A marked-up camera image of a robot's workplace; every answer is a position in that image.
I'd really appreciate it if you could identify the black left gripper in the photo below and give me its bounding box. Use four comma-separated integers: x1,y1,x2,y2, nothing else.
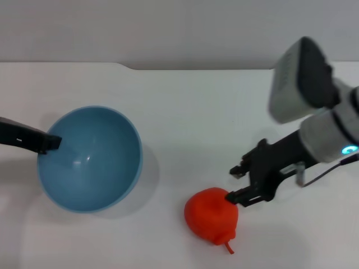
0,117,63,156

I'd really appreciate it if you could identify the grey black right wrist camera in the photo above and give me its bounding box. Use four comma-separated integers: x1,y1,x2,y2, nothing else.
268,36,342,124

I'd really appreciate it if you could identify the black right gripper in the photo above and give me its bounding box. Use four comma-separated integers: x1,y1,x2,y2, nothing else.
225,131,315,208

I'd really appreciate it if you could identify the blue ceramic bowl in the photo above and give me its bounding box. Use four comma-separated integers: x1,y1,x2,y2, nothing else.
37,105,144,214

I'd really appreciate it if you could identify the right arm connector cable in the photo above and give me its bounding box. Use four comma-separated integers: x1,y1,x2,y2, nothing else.
296,153,359,187

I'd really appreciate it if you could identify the orange toy fruit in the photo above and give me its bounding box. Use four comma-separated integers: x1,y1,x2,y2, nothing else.
183,187,240,254

